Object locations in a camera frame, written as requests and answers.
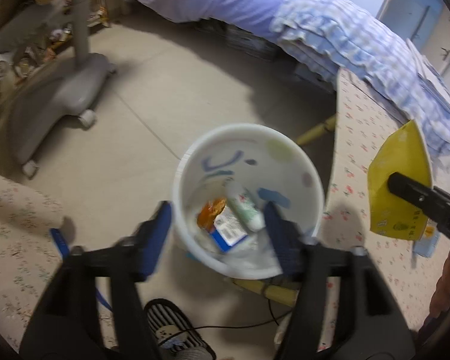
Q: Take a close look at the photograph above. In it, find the striped slipper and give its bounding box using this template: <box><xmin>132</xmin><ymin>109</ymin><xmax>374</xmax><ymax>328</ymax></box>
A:
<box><xmin>144</xmin><ymin>298</ymin><xmax>217</xmax><ymax>360</ymax></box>

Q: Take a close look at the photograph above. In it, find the white green tube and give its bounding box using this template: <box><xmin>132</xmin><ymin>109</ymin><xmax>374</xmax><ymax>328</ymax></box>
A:
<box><xmin>224</xmin><ymin>179</ymin><xmax>266</xmax><ymax>233</ymax></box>

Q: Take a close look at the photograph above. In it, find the white trash bin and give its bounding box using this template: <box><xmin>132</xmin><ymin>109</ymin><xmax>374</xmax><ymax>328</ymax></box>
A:
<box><xmin>172</xmin><ymin>124</ymin><xmax>324</xmax><ymax>280</ymax></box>

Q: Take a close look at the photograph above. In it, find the bamboo table leg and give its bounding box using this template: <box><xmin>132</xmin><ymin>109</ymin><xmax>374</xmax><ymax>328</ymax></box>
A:
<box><xmin>296</xmin><ymin>115</ymin><xmax>337</xmax><ymax>146</ymax></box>

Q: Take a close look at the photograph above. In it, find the wooden toy shelf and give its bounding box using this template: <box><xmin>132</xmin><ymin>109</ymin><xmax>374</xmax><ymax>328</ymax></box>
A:
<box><xmin>40</xmin><ymin>0</ymin><xmax>112</xmax><ymax>51</ymax></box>

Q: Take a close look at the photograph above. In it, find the black cable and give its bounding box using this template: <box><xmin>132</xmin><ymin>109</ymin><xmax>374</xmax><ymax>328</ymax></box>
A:
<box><xmin>157</xmin><ymin>295</ymin><xmax>290</xmax><ymax>347</ymax></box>

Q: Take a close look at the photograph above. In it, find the grey rolling chair stand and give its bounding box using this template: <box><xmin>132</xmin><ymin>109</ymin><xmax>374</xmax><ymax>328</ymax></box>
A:
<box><xmin>0</xmin><ymin>0</ymin><xmax>115</xmax><ymax>179</ymax></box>

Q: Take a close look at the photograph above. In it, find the orange snack wrapper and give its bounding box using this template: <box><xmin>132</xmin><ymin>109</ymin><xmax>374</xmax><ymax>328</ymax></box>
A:
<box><xmin>196</xmin><ymin>197</ymin><xmax>227</xmax><ymax>233</ymax></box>

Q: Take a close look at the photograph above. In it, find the white door with handle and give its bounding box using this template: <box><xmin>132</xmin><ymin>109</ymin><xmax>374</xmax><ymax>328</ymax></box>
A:
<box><xmin>421</xmin><ymin>6</ymin><xmax>450</xmax><ymax>75</ymax></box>

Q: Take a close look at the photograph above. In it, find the blue strap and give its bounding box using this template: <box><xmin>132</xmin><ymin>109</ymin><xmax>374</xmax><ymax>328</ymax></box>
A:
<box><xmin>49</xmin><ymin>226</ymin><xmax>114</xmax><ymax>314</ymax></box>

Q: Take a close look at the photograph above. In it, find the floral fabric cushion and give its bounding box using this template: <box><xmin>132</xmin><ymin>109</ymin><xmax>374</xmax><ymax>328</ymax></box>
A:
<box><xmin>0</xmin><ymin>168</ymin><xmax>118</xmax><ymax>353</ymax></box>

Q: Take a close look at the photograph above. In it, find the blue milk carton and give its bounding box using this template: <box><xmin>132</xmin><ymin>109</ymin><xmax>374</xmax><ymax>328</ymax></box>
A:
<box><xmin>413</xmin><ymin>219</ymin><xmax>440</xmax><ymax>258</ymax></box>

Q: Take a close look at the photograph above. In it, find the folded striped sheet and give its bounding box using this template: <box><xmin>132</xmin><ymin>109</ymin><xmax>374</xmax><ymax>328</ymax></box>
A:
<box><xmin>406</xmin><ymin>38</ymin><xmax>450</xmax><ymax>113</ymax></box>

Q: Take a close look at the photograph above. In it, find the yellow paper bowl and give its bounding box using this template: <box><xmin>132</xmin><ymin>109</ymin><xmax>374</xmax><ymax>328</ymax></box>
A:
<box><xmin>367</xmin><ymin>120</ymin><xmax>433</xmax><ymax>242</ymax></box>

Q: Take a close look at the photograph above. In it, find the cherry print table cloth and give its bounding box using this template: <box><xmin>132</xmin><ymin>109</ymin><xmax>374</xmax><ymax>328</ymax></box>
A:
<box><xmin>319</xmin><ymin>68</ymin><xmax>450</xmax><ymax>338</ymax></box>

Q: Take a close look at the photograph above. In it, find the blue white small box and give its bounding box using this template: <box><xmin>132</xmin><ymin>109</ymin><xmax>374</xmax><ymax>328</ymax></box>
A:
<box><xmin>209</xmin><ymin>205</ymin><xmax>249</xmax><ymax>253</ymax></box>

